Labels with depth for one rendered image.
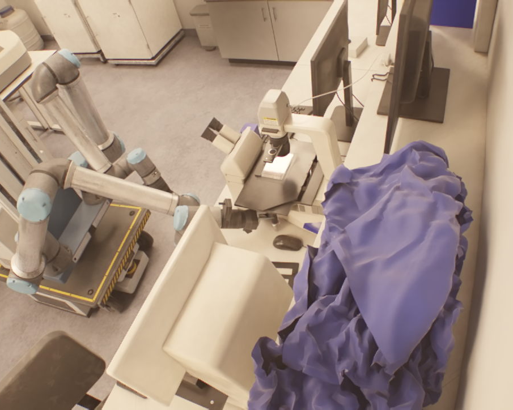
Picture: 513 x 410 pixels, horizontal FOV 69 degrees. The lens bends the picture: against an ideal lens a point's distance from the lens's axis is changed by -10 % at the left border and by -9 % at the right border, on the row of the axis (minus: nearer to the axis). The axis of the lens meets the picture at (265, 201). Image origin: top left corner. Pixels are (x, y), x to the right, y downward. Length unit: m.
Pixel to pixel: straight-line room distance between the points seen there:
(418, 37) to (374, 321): 0.65
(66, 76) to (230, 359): 1.49
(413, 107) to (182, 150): 2.33
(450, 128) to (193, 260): 0.80
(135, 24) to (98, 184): 2.90
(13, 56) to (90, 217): 1.53
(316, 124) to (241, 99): 2.33
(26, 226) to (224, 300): 0.95
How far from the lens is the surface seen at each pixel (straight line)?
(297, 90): 2.30
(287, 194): 1.48
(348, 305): 0.74
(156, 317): 0.92
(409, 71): 1.08
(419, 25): 1.02
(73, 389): 1.76
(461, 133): 1.25
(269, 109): 1.33
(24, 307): 3.10
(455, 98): 1.37
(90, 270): 2.47
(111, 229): 2.58
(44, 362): 1.57
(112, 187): 1.61
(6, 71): 3.37
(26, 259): 1.88
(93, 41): 5.00
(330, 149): 1.38
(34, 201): 1.52
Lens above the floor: 2.07
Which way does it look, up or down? 49 degrees down
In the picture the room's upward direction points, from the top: 16 degrees counter-clockwise
